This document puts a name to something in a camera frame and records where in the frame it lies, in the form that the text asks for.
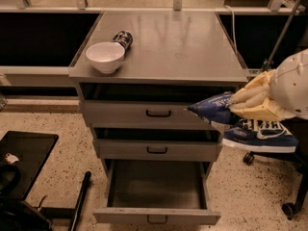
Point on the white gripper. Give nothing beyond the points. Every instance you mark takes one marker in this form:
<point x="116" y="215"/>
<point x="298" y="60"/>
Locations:
<point x="293" y="86"/>

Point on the blue chip bag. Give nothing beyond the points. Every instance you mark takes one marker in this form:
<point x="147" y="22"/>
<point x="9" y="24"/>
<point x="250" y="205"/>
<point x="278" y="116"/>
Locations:
<point x="247" y="134"/>

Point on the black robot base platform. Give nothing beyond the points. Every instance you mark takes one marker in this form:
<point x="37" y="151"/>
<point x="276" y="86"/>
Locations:
<point x="22" y="157"/>

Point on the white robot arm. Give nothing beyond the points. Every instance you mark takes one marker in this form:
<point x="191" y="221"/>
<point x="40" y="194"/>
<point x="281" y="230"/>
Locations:
<point x="277" y="94"/>

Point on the grey drawer cabinet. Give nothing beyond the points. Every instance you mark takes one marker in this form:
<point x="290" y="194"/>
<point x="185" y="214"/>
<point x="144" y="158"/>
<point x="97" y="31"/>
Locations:
<point x="169" y="48"/>

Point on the grey bottom drawer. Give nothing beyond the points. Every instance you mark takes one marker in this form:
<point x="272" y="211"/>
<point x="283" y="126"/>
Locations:
<point x="157" y="192"/>

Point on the grey drawer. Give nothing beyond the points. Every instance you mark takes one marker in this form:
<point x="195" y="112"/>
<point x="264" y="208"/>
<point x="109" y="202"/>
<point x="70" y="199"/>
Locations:
<point x="157" y="144"/>
<point x="144" y="105"/>
<point x="157" y="192"/>

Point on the grey middle drawer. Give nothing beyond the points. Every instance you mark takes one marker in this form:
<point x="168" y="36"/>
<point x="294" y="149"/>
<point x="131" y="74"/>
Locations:
<point x="157" y="144"/>

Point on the grey top drawer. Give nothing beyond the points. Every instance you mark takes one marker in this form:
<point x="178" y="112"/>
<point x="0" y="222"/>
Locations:
<point x="144" y="105"/>

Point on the blue patterned can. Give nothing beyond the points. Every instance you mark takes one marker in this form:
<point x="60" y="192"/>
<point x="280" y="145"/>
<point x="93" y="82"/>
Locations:
<point x="124" y="38"/>

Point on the white bowl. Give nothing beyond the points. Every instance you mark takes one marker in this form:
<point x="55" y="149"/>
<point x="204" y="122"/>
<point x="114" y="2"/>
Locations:
<point x="106" y="57"/>

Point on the black pole on floor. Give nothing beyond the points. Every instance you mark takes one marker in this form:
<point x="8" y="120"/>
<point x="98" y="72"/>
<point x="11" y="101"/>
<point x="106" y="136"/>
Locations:
<point x="79" y="203"/>

